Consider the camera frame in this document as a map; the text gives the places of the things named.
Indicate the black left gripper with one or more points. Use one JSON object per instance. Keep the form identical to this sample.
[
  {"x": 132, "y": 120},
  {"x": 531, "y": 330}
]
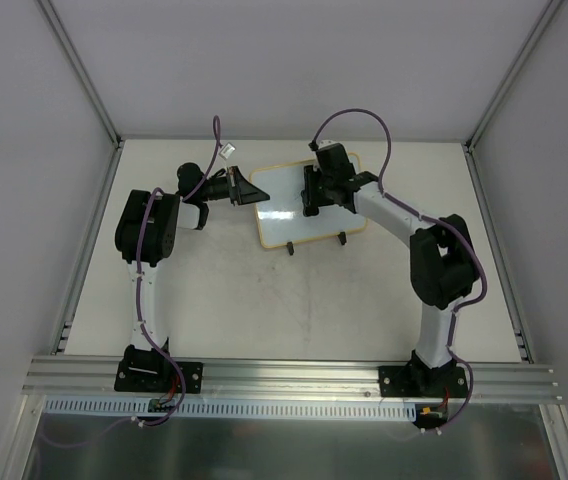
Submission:
[{"x": 234, "y": 185}]

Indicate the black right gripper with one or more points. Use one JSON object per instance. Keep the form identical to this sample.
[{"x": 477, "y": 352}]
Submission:
[{"x": 321, "y": 185}]

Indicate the yellow framed whiteboard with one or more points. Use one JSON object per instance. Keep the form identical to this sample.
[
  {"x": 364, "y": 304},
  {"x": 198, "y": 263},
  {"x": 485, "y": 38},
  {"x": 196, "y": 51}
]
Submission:
[{"x": 280, "y": 220}]

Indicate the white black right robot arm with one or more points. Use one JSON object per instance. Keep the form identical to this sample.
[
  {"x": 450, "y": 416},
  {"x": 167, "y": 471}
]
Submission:
[{"x": 443, "y": 265}]

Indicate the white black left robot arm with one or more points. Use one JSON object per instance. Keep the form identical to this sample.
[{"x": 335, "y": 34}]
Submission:
[{"x": 145, "y": 237}]

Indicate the black whiteboard stand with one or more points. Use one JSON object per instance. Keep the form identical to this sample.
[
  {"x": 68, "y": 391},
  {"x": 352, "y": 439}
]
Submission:
[{"x": 338, "y": 238}]

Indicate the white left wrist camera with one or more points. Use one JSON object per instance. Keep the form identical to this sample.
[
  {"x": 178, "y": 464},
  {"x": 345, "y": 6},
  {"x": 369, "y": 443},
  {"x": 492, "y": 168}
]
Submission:
[{"x": 227, "y": 150}]

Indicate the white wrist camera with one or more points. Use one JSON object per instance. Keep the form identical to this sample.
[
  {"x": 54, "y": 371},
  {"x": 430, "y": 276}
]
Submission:
[
  {"x": 227, "y": 150},
  {"x": 325, "y": 144}
]

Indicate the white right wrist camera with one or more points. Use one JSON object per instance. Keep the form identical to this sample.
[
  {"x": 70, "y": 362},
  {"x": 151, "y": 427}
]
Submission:
[{"x": 325, "y": 144}]

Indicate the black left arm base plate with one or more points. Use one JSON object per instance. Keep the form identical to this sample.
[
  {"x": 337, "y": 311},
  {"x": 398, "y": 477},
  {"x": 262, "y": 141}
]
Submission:
[{"x": 157, "y": 375}]

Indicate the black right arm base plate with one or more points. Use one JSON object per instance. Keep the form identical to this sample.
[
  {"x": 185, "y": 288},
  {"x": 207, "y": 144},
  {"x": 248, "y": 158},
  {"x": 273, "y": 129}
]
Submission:
[{"x": 400, "y": 381}]

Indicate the aluminium mounting rail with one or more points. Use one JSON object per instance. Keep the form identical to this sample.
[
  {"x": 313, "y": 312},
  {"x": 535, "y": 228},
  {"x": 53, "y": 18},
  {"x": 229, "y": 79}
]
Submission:
[{"x": 517, "y": 383}]

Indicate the white slotted cable duct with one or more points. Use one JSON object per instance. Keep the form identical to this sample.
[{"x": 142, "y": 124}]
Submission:
[{"x": 199, "y": 407}]

